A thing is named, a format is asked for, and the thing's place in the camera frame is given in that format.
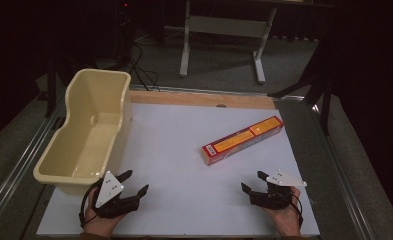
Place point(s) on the white metal table frame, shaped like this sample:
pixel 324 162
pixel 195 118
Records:
pixel 227 26

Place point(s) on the metal rail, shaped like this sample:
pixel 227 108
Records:
pixel 217 90
pixel 345 186
pixel 14 173

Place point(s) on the wooden board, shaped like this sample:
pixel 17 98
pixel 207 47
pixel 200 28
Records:
pixel 197 99

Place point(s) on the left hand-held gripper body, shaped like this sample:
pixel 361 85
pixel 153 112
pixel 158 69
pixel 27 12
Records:
pixel 110 190

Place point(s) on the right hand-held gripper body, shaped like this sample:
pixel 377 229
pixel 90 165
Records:
pixel 277 191

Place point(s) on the long red orange box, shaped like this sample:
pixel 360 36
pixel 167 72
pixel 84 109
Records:
pixel 240 139

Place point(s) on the cream plastic bin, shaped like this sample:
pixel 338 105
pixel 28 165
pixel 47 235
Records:
pixel 84 133

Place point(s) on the black metal stand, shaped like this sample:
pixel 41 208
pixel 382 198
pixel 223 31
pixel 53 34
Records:
pixel 319 90

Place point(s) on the person's left hand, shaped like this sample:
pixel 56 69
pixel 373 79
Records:
pixel 100 221

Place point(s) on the person's right hand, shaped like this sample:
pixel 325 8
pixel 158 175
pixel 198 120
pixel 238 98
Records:
pixel 285 218

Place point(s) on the white table mat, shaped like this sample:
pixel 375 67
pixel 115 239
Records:
pixel 184 173

